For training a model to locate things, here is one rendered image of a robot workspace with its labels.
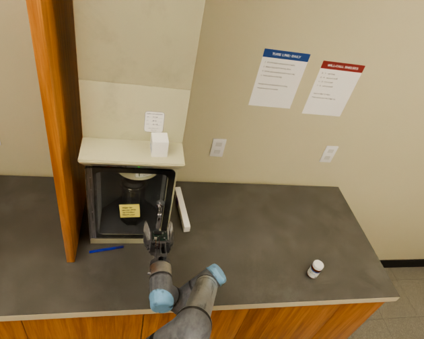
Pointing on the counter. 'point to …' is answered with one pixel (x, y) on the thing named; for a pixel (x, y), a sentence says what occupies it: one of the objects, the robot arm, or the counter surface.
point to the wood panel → (60, 108)
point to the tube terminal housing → (130, 117)
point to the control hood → (128, 153)
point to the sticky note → (129, 210)
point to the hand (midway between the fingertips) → (157, 224)
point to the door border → (91, 202)
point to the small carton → (159, 144)
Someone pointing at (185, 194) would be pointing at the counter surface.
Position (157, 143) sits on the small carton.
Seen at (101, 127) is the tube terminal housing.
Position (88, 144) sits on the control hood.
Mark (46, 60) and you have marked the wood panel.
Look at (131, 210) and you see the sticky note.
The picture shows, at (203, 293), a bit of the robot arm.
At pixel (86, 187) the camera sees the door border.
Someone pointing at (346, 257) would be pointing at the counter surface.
